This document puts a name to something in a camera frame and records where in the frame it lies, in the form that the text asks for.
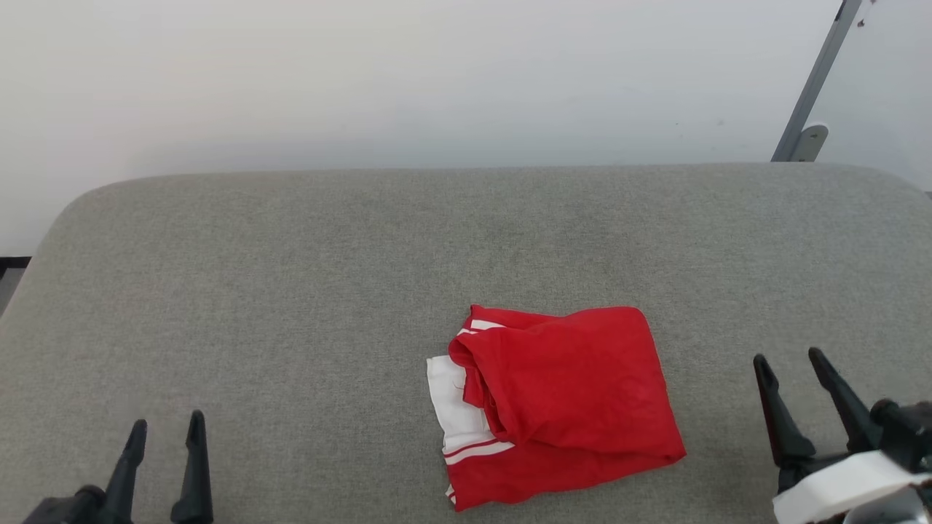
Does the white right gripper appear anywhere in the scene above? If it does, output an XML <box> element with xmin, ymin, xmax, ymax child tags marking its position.
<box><xmin>753</xmin><ymin>347</ymin><xmax>932</xmax><ymax>524</ymax></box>

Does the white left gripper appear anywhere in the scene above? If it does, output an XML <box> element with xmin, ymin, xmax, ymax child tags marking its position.
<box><xmin>22</xmin><ymin>410</ymin><xmax>214</xmax><ymax>524</ymax></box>

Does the red garment with white trim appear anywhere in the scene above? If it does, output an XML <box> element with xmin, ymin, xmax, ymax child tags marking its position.
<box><xmin>426</xmin><ymin>304</ymin><xmax>687</xmax><ymax>512</ymax></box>

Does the grey metal foot bracket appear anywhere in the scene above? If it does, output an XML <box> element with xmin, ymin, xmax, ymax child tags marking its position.
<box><xmin>790</xmin><ymin>124</ymin><xmax>829</xmax><ymax>162</ymax></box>

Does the grey metal partition post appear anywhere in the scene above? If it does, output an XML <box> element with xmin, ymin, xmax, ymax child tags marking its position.
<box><xmin>770</xmin><ymin>0</ymin><xmax>864</xmax><ymax>162</ymax></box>

